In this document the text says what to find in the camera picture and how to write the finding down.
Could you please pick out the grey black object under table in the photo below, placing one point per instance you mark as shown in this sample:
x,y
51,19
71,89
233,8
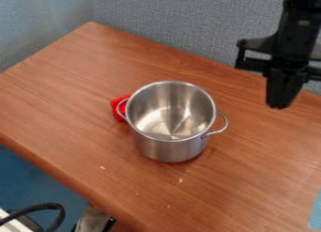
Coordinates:
x,y
94,221

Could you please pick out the stainless steel pot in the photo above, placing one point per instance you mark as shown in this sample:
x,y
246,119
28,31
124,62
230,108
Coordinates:
x,y
173,117

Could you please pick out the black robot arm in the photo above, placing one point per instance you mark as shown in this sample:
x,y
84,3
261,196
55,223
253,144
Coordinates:
x,y
302,4

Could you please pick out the red plastic block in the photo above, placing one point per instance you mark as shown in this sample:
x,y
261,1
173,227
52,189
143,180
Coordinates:
x,y
118,107

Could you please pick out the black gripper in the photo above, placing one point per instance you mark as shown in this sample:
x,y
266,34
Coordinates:
x,y
282,55

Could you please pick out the white black device corner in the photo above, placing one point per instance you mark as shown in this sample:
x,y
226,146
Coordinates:
x,y
23,224

